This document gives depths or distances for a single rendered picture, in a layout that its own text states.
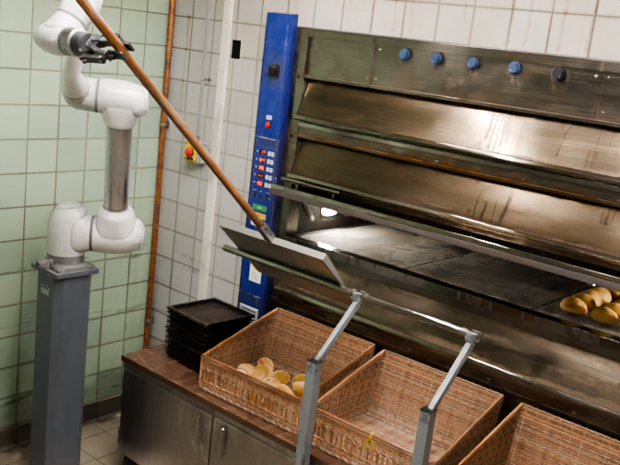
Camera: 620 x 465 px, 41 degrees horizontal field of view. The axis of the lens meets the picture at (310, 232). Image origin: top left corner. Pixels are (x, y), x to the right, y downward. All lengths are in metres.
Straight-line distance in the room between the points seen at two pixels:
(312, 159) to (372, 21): 0.65
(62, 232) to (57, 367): 0.58
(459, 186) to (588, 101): 0.59
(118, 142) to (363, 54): 1.06
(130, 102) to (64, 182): 0.87
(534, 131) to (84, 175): 2.12
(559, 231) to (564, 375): 0.52
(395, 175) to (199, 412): 1.27
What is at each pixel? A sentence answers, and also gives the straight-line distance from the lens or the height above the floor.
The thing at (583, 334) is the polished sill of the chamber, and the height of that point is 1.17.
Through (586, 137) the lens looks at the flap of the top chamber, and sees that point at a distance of 3.03.
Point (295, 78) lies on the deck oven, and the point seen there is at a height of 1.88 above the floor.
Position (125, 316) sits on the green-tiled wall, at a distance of 4.48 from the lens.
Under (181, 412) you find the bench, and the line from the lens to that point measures 3.65.
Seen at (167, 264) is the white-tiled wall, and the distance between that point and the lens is 4.40.
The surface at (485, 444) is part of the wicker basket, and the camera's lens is 3.05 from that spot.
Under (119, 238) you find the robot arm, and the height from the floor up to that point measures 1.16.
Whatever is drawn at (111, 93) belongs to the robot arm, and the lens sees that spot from 3.30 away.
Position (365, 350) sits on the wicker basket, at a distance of 3.48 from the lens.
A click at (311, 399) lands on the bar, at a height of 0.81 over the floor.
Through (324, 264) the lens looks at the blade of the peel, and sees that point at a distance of 3.06.
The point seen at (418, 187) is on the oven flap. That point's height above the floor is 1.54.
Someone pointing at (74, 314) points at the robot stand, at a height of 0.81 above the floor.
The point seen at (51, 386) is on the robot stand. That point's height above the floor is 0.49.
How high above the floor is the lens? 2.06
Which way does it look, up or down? 13 degrees down
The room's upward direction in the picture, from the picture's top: 7 degrees clockwise
